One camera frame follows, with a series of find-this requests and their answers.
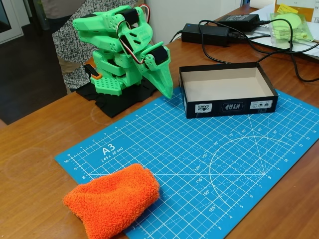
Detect cardboard box with yellow label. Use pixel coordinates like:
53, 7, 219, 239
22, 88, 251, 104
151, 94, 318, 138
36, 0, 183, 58
275, 0, 319, 23

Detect black clamp with orange handle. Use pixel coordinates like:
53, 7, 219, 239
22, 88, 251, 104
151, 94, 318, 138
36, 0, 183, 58
84, 63, 102, 80

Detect large black power adapter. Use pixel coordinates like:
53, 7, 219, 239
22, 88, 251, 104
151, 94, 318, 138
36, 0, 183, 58
181, 23, 230, 47

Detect white paper sheets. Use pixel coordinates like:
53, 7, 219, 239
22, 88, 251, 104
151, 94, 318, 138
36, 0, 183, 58
249, 19, 319, 59

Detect person in speckled garment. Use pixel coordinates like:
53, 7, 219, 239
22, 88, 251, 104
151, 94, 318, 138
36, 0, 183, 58
41, 0, 148, 90

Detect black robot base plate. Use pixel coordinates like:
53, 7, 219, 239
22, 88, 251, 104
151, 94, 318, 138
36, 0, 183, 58
75, 77, 160, 118

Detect white door frame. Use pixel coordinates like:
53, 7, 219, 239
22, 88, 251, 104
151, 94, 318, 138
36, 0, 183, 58
0, 0, 24, 45

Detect orange terry cloth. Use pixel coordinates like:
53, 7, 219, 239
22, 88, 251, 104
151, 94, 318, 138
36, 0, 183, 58
62, 163, 160, 239

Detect flat black power adapter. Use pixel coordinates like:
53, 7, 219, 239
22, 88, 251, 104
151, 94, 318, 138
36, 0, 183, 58
218, 13, 261, 32

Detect plastic bag with green parts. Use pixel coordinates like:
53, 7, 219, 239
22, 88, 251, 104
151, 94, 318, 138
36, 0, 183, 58
270, 12, 315, 45

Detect black cardboard box tray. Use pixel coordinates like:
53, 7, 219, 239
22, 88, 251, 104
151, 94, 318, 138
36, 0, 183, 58
178, 61, 279, 120

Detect blue cutting mat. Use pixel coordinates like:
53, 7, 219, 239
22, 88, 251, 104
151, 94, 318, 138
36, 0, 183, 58
54, 86, 319, 239

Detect long black power cable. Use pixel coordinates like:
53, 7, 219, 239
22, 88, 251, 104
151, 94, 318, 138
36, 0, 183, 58
198, 18, 319, 83

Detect red white black servo wire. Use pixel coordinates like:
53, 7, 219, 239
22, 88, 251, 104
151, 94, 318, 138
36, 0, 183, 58
116, 4, 152, 67

